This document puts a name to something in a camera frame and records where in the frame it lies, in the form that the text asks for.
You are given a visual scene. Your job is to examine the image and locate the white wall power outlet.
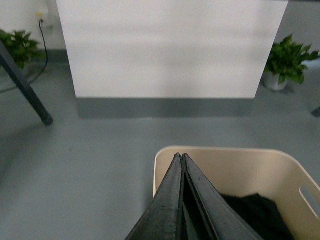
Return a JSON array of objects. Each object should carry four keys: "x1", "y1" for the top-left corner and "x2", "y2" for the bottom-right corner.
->
[{"x1": 35, "y1": 11, "x2": 45, "y2": 23}]

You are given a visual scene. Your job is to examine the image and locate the beige plastic laundry hamper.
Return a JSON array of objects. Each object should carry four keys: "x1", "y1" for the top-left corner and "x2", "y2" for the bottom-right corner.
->
[{"x1": 153, "y1": 146, "x2": 320, "y2": 240}]

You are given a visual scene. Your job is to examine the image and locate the left green potted plant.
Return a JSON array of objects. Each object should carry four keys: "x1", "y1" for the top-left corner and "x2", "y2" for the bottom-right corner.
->
[{"x1": 0, "y1": 29, "x2": 43, "y2": 70}]

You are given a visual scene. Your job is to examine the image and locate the right potted plant white pot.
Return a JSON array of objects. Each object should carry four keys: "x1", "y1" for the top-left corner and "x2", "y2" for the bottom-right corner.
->
[{"x1": 262, "y1": 34, "x2": 320, "y2": 92}]

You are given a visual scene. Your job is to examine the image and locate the black printed t-shirt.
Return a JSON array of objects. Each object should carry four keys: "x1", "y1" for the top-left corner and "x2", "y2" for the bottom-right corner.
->
[{"x1": 222, "y1": 193, "x2": 294, "y2": 240}]

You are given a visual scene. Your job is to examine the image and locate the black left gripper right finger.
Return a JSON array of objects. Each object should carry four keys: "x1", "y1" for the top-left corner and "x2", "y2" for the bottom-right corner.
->
[{"x1": 181, "y1": 153, "x2": 261, "y2": 240}]

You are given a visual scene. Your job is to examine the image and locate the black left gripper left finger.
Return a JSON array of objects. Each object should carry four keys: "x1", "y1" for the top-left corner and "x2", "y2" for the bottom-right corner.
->
[{"x1": 126, "y1": 153, "x2": 185, "y2": 240}]

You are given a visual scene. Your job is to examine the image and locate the black power cable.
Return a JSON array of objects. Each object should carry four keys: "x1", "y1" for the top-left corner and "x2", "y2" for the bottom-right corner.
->
[{"x1": 0, "y1": 20, "x2": 49, "y2": 94}]

